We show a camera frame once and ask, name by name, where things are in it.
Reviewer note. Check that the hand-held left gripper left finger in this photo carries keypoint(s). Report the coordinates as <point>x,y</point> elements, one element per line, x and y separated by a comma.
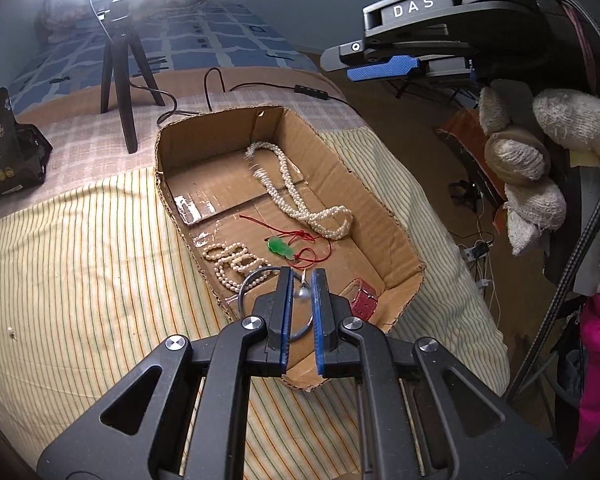
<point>284,310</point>

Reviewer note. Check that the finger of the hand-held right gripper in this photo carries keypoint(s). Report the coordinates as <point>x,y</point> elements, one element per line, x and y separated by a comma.
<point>385,67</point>
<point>355,50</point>

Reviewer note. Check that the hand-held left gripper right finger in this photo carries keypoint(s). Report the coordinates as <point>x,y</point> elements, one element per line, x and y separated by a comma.
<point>321,310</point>

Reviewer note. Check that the cardboard box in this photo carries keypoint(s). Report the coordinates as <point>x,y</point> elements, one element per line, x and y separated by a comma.
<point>330,160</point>

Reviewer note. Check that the person's right hand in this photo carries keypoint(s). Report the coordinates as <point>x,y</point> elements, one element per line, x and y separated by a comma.
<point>535,210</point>

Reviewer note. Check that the orange cloth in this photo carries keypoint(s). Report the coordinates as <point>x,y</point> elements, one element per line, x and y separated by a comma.
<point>462,132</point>

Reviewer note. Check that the blue patterned bed sheet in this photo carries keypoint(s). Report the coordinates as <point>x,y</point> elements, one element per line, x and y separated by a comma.
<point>205,40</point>

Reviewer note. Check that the white power strip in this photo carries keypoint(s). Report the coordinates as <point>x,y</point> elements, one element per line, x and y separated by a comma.
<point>475,250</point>

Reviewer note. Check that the yellow striped sheet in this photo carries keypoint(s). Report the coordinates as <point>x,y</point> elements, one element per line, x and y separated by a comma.
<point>80,285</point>

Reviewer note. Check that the black tripod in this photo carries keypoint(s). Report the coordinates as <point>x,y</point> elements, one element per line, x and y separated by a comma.
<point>125,110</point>

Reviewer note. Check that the small pearl earring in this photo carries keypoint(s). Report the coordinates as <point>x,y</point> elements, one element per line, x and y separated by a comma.
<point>12,332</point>

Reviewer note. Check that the folded floral quilt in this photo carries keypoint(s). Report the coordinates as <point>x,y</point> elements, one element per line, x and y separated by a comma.
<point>60,15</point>

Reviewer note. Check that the black snack bag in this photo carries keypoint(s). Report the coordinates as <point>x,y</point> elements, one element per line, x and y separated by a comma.
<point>0,160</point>

